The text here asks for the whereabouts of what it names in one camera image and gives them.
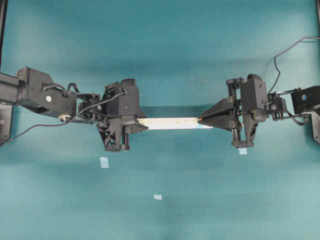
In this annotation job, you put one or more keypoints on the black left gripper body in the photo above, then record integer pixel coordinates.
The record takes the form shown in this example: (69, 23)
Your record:
(114, 132)

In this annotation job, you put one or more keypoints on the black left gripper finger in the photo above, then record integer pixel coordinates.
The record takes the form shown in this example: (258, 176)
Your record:
(139, 114)
(137, 128)

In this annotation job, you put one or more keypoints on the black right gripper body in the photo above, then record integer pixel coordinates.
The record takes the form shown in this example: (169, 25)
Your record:
(245, 137)

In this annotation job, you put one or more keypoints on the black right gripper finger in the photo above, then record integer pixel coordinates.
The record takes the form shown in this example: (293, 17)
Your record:
(225, 124)
(223, 108)

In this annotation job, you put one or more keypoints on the white particle wooden board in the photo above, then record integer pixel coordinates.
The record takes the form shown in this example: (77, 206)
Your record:
(172, 123)

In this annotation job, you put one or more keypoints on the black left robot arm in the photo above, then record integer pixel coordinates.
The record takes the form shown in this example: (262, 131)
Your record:
(37, 92)

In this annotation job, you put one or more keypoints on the blue tape marker right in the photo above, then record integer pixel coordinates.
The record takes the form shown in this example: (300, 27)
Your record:
(243, 151)

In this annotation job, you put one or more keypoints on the blue tape marker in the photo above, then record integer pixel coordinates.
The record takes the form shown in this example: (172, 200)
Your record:
(243, 151)
(104, 162)
(157, 196)

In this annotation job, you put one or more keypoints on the blue tape marker left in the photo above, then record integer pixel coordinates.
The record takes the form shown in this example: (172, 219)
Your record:
(104, 162)

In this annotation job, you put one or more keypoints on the blue tape marker centre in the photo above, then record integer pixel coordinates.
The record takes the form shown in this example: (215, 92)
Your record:
(157, 196)

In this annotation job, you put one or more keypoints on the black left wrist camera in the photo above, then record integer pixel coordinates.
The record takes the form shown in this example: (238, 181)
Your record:
(126, 104)

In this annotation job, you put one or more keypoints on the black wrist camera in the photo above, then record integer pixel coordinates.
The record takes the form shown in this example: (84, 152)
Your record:
(254, 97)
(126, 104)

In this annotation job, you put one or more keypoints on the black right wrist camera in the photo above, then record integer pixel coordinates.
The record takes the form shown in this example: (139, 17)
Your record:
(254, 97)

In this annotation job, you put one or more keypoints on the black frame post left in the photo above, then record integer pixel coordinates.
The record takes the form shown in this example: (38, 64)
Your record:
(3, 14)

